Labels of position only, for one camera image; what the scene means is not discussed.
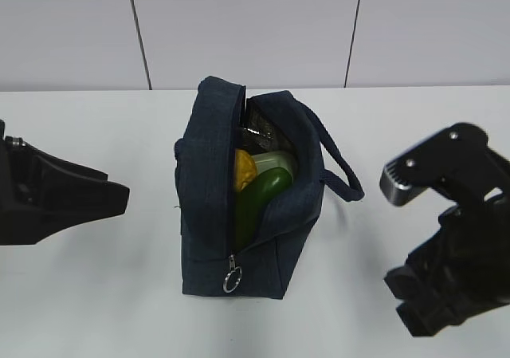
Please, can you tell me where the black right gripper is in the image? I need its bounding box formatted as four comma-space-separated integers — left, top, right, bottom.
384, 198, 509, 336

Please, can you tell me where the dark blue lunch bag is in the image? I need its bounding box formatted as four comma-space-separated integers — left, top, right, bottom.
175, 77, 364, 299

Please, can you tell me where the green cucumber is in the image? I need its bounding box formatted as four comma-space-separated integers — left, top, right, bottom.
234, 167, 292, 251

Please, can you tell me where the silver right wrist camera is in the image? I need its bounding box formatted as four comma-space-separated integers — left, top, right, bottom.
379, 122, 509, 208

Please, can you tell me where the green lidded glass container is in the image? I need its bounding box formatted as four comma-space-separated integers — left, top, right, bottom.
251, 151, 298, 179

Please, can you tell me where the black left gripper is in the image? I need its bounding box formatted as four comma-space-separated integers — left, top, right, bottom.
1, 120, 130, 246

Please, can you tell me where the yellow pear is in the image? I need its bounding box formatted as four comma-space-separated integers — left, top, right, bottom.
233, 148, 257, 192

